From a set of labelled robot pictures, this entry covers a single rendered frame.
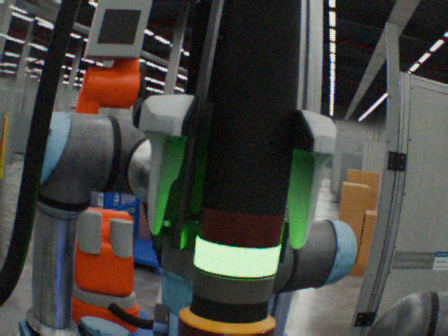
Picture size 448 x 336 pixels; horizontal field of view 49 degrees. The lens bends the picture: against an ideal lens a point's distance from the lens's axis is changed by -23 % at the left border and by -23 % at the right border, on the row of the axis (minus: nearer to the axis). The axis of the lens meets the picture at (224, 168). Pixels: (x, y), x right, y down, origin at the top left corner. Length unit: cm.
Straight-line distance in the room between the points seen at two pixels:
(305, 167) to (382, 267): 187
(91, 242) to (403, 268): 257
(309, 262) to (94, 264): 368
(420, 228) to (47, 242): 154
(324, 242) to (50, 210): 43
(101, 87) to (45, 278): 340
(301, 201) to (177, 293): 26
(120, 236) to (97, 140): 334
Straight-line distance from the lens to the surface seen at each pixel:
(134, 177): 83
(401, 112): 208
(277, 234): 24
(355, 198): 781
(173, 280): 51
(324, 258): 58
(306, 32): 120
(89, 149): 82
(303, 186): 26
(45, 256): 90
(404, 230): 210
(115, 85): 426
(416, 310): 71
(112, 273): 424
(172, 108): 22
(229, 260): 23
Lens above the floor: 166
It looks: 3 degrees down
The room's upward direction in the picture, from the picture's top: 7 degrees clockwise
